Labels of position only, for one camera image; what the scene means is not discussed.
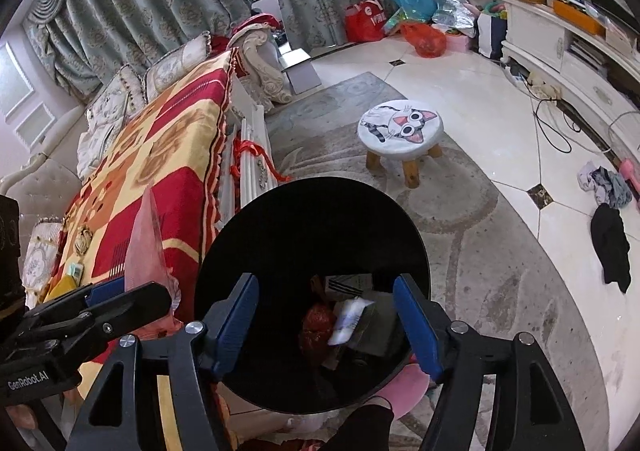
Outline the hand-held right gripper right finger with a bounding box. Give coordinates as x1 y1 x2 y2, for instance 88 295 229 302
392 273 586 451

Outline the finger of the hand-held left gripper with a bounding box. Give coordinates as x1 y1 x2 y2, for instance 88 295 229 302
20 275 126 332
30 282 173 357

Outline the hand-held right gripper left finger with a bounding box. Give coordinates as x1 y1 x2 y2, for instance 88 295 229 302
65 272 261 451

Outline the pink plastic bag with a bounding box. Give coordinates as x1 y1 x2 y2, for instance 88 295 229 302
124 188 181 327

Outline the white and blue packet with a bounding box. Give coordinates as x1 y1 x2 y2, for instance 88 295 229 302
327 298 376 347

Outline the white box with blue stripes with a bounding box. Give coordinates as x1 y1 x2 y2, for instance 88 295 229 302
325 273 373 297

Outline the red plastic bag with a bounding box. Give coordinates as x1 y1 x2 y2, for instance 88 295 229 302
299 303 336 357

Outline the black trash bin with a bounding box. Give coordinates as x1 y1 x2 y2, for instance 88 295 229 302
194 177 431 414

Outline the yellow packet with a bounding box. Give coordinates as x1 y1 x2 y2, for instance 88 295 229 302
45 276 81 304

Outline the pink slipper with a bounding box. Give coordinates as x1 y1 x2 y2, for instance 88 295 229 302
370 363 431 419

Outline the white embroidered pillow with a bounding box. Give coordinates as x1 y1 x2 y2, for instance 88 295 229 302
20 218 66 312
77 65 146 179
145 31 213 102

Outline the grey patterned rug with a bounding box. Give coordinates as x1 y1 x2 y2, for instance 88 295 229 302
265 72 616 451

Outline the person's black trouser leg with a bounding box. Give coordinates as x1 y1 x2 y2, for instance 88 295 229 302
320 396 396 451

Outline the tufted sofa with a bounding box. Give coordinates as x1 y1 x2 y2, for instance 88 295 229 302
0 23 296 252

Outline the red orange printed blanket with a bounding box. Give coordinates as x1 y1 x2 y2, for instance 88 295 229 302
42 47 241 451

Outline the red ribbon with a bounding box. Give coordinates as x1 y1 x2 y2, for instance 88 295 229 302
235 138 293 184

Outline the cat print wooden stool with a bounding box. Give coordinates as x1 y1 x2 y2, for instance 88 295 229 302
356 100 446 189

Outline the black clothing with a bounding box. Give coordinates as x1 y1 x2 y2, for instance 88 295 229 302
590 203 632 294

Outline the grey clothing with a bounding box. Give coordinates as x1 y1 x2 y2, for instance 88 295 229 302
577 162 633 209

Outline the white cardboard box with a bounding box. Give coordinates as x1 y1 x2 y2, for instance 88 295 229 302
277 48 321 94

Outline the orange plastic bag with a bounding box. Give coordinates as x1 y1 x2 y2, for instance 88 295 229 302
400 21 447 58

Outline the red shopping bag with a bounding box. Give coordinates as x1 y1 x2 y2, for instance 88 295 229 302
345 0 388 42

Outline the silver foil bag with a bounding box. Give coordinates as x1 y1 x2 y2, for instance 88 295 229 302
432 0 476 38

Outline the white cabinet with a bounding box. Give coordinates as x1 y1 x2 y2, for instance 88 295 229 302
500 0 640 162

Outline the orange box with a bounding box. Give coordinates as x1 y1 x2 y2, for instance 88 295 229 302
552 0 606 36

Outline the black cable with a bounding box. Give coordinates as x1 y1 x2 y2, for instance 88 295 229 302
532 96 573 154

